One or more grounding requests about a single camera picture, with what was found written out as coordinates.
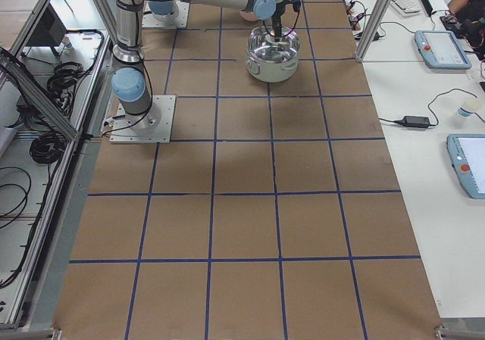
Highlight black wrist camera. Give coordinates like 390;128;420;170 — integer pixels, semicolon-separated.
286;0;302;13

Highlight coiled black cable lower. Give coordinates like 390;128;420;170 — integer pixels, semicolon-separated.
29;132;66;166

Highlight teach pendant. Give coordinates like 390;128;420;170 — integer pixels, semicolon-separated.
414;30;471;70
446;134;484;199

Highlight lower teach pendant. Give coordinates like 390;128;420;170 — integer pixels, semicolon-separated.
446;134;484;199

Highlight black phone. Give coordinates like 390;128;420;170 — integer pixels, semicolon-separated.
420;0;433;17

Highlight coiled black cable upper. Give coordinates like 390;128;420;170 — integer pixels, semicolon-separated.
46;61;95;102

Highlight black power adapter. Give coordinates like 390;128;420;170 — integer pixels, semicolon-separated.
393;116;431;129

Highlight aluminium frame post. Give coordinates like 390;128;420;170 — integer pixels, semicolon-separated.
355;0;391;62

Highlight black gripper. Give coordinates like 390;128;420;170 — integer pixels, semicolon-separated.
271;0;286;40

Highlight black monitor box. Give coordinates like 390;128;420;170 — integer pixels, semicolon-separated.
25;4;67;47

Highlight coiled black cable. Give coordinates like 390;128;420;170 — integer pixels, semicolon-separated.
29;132;66;166
46;61;95;102

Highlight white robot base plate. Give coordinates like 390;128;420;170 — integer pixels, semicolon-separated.
109;95;176;144

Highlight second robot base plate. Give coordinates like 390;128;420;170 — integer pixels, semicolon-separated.
142;1;189;30

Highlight aluminium frame rail left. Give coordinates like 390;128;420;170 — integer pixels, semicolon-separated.
1;48;80;141

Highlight person at desk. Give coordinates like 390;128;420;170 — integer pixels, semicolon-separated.
448;0;484;60

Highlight white paper cup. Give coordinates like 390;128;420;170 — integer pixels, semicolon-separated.
458;98;482;117

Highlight upper teach pendant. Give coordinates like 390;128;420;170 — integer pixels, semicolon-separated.
414;30;471;70

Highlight glass pot lid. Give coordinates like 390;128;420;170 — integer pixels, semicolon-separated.
246;27;300;64

